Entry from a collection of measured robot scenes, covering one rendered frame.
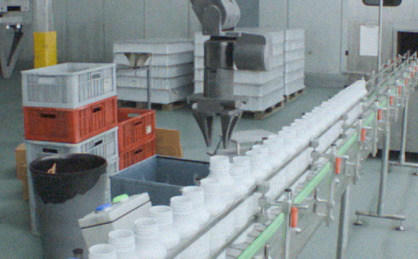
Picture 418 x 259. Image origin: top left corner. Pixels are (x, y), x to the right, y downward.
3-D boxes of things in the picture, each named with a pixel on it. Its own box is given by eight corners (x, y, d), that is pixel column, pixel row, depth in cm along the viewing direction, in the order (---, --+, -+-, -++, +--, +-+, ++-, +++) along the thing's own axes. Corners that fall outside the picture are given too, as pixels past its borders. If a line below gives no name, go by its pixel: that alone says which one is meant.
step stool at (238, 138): (246, 166, 557) (247, 123, 548) (283, 182, 505) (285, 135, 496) (202, 173, 535) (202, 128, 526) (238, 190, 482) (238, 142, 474)
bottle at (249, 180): (220, 230, 128) (221, 157, 124) (240, 224, 131) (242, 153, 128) (238, 238, 123) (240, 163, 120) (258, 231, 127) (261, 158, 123)
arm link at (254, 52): (220, 4, 111) (202, 5, 104) (277, 6, 107) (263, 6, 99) (220, 65, 114) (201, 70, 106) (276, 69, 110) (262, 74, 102)
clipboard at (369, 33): (380, 56, 554) (382, 24, 547) (358, 55, 563) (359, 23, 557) (381, 56, 557) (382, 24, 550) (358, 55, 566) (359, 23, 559)
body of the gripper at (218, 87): (200, 101, 116) (201, 64, 114) (249, 105, 112) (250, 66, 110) (186, 106, 110) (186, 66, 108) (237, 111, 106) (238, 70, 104)
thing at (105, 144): (78, 179, 356) (76, 144, 352) (24, 173, 368) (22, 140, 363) (120, 156, 413) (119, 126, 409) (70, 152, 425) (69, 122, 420)
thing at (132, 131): (120, 153, 423) (119, 124, 418) (74, 147, 437) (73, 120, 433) (156, 136, 478) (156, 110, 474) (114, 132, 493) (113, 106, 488)
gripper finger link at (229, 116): (209, 142, 117) (210, 95, 115) (243, 146, 114) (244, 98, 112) (194, 149, 111) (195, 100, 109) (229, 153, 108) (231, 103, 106)
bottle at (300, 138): (285, 184, 161) (288, 126, 158) (283, 178, 167) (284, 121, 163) (306, 184, 161) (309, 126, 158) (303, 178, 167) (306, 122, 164)
